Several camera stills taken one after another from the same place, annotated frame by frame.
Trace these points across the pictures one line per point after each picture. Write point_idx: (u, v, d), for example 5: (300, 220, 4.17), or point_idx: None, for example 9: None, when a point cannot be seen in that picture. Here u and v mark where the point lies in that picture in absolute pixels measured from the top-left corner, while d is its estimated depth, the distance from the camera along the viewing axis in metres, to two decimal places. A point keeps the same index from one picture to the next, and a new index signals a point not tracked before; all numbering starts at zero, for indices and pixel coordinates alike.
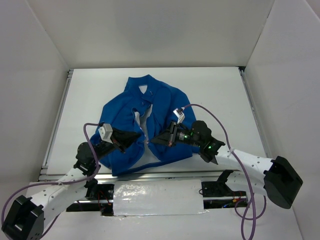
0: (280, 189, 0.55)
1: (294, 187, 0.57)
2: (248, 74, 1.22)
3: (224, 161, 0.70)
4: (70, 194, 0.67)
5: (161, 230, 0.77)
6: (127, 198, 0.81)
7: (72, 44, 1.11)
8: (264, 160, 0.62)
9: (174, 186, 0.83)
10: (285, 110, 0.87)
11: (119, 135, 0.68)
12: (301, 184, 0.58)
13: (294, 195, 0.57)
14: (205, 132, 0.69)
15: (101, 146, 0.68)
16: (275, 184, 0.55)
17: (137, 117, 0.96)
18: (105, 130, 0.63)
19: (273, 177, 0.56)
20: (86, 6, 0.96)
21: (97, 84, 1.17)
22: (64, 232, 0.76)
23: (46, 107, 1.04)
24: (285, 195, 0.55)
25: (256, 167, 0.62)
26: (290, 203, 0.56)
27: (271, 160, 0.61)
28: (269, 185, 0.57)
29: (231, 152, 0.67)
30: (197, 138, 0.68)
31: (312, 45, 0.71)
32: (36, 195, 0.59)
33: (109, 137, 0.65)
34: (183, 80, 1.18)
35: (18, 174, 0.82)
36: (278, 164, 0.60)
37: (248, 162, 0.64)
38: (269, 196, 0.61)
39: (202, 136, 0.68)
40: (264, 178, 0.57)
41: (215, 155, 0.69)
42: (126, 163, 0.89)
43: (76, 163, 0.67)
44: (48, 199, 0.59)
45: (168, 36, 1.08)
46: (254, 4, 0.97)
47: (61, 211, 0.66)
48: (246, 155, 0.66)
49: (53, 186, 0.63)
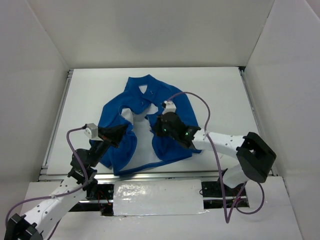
0: (253, 162, 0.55)
1: (269, 160, 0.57)
2: (248, 74, 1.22)
3: (198, 145, 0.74)
4: (68, 201, 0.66)
5: (162, 230, 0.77)
6: (127, 198, 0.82)
7: (72, 44, 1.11)
8: (236, 138, 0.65)
9: (174, 187, 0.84)
10: (285, 110, 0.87)
11: (107, 131, 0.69)
12: (274, 157, 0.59)
13: (268, 168, 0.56)
14: (172, 119, 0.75)
15: (94, 149, 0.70)
16: (246, 156, 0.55)
17: (125, 113, 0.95)
18: (90, 129, 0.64)
19: (245, 151, 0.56)
20: (86, 6, 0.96)
21: (97, 85, 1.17)
22: (63, 232, 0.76)
23: (46, 107, 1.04)
24: (257, 167, 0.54)
25: (229, 144, 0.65)
26: (264, 176, 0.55)
27: (243, 137, 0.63)
28: (242, 160, 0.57)
29: (206, 136, 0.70)
30: (168, 126, 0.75)
31: (312, 45, 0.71)
32: (30, 212, 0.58)
33: (97, 135, 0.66)
34: (183, 80, 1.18)
35: (18, 174, 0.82)
36: (248, 139, 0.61)
37: (222, 141, 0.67)
38: (246, 172, 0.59)
39: (171, 123, 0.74)
40: (237, 153, 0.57)
41: (191, 140, 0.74)
42: (125, 158, 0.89)
43: (70, 172, 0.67)
44: (42, 216, 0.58)
45: (168, 35, 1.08)
46: (254, 5, 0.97)
47: (62, 216, 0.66)
48: (220, 135, 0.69)
49: (48, 200, 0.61)
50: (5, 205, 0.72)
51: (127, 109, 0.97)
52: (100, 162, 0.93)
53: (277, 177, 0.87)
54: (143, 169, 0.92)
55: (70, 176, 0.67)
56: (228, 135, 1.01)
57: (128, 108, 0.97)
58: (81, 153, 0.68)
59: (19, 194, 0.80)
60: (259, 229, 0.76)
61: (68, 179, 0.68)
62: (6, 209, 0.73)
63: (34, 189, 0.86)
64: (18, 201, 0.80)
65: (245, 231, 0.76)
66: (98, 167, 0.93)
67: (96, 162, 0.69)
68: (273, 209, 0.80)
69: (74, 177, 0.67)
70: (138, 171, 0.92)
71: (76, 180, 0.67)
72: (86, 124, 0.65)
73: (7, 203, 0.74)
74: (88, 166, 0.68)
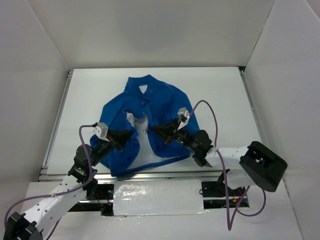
0: (259, 171, 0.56)
1: (279, 169, 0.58)
2: (248, 74, 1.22)
3: (210, 161, 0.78)
4: (69, 199, 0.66)
5: (162, 230, 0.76)
6: (127, 198, 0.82)
7: (72, 44, 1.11)
8: (241, 148, 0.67)
9: (174, 186, 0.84)
10: (285, 110, 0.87)
11: (115, 133, 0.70)
12: (285, 167, 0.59)
13: (278, 177, 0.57)
14: (207, 144, 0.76)
15: (98, 148, 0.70)
16: (252, 166, 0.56)
17: (130, 117, 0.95)
18: (101, 128, 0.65)
19: (249, 159, 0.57)
20: (85, 6, 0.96)
21: (97, 85, 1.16)
22: (64, 232, 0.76)
23: (46, 107, 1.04)
24: (267, 176, 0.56)
25: (235, 155, 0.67)
26: (275, 185, 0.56)
27: (248, 147, 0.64)
28: (250, 171, 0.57)
29: (216, 151, 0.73)
30: (196, 145, 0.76)
31: (312, 45, 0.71)
32: (29, 211, 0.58)
33: (106, 135, 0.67)
34: (183, 81, 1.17)
35: (18, 174, 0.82)
36: (253, 148, 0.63)
37: (228, 153, 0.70)
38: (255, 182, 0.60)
39: (202, 146, 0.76)
40: (241, 163, 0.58)
41: (206, 157, 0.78)
42: (126, 162, 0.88)
43: (71, 171, 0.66)
44: (41, 214, 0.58)
45: (168, 36, 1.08)
46: (254, 4, 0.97)
47: (62, 214, 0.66)
48: (226, 148, 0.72)
49: (47, 199, 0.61)
50: (5, 204, 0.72)
51: (130, 114, 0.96)
52: (100, 162, 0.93)
53: None
54: (143, 169, 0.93)
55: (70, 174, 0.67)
56: (228, 135, 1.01)
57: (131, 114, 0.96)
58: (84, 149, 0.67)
59: (19, 194, 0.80)
60: (259, 229, 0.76)
61: (68, 178, 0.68)
62: (7, 208, 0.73)
63: (34, 189, 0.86)
64: (18, 200, 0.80)
65: (244, 231, 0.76)
66: (99, 167, 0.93)
67: (98, 160, 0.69)
68: (274, 209, 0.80)
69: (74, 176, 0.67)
70: (138, 170, 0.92)
71: (76, 179, 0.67)
72: (96, 123, 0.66)
73: (7, 203, 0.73)
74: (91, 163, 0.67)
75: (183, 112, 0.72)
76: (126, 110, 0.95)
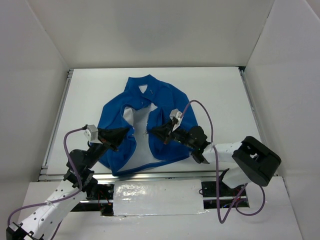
0: (251, 165, 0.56)
1: (273, 162, 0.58)
2: (248, 74, 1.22)
3: (207, 158, 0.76)
4: (67, 204, 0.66)
5: (161, 230, 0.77)
6: (127, 198, 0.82)
7: (72, 44, 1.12)
8: (235, 143, 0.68)
9: (174, 187, 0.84)
10: (285, 110, 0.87)
11: (107, 134, 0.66)
12: (278, 162, 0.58)
13: (271, 171, 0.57)
14: (203, 139, 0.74)
15: (92, 150, 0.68)
16: (243, 160, 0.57)
17: (126, 114, 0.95)
18: (90, 131, 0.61)
19: (242, 153, 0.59)
20: (86, 6, 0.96)
21: (96, 85, 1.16)
22: (64, 233, 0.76)
23: (46, 107, 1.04)
24: (257, 170, 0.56)
25: (229, 150, 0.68)
26: (267, 179, 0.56)
27: (241, 141, 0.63)
28: (241, 164, 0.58)
29: (212, 147, 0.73)
30: (192, 141, 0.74)
31: (312, 45, 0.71)
32: (26, 220, 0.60)
33: (97, 138, 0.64)
34: (184, 81, 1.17)
35: (18, 174, 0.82)
36: (247, 142, 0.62)
37: (222, 148, 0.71)
38: (248, 176, 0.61)
39: (199, 141, 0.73)
40: (233, 156, 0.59)
41: (202, 154, 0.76)
42: (122, 159, 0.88)
43: (66, 175, 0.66)
44: (38, 223, 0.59)
45: (167, 36, 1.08)
46: (254, 4, 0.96)
47: (63, 217, 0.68)
48: (222, 144, 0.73)
49: (43, 207, 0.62)
50: (5, 204, 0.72)
51: (129, 109, 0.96)
52: (100, 162, 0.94)
53: (277, 177, 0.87)
54: (143, 168, 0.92)
55: (66, 179, 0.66)
56: (228, 135, 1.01)
57: (130, 109, 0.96)
58: (76, 154, 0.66)
59: (19, 194, 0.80)
60: (259, 229, 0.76)
61: (64, 183, 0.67)
62: (7, 208, 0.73)
63: (34, 189, 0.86)
64: (18, 200, 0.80)
65: (244, 231, 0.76)
66: (98, 167, 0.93)
67: (92, 163, 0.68)
68: (274, 209, 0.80)
69: (70, 180, 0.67)
70: (138, 171, 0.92)
71: (72, 183, 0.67)
72: (86, 126, 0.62)
73: (7, 203, 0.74)
74: (85, 167, 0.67)
75: (176, 112, 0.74)
76: (124, 105, 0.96)
